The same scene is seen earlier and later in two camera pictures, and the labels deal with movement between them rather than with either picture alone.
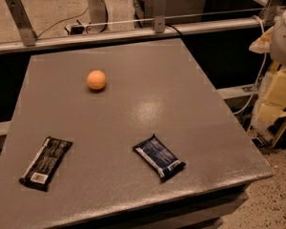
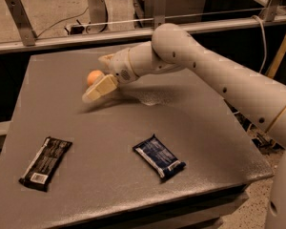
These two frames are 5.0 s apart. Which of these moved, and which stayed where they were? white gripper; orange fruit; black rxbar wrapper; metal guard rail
Moved: white gripper
Stayed: black rxbar wrapper; metal guard rail; orange fruit
